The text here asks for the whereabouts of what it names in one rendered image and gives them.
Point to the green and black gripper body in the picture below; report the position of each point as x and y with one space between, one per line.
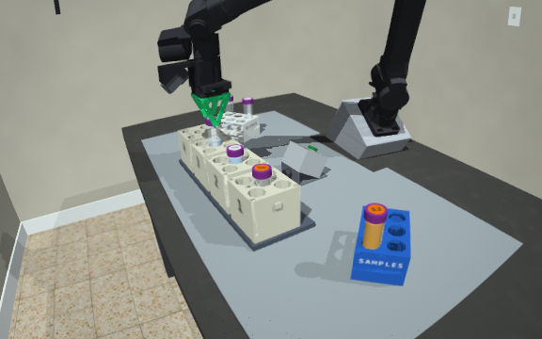
220 85

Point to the blue sample rack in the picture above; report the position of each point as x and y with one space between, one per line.
387 264

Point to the white bucket adapter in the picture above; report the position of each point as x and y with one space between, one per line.
262 212
186 136
200 153
218 174

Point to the white tube rack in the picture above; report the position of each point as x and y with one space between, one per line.
251 127

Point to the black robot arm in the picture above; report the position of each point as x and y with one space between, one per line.
203 19

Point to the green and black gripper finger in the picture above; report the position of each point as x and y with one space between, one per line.
213 109
224 98

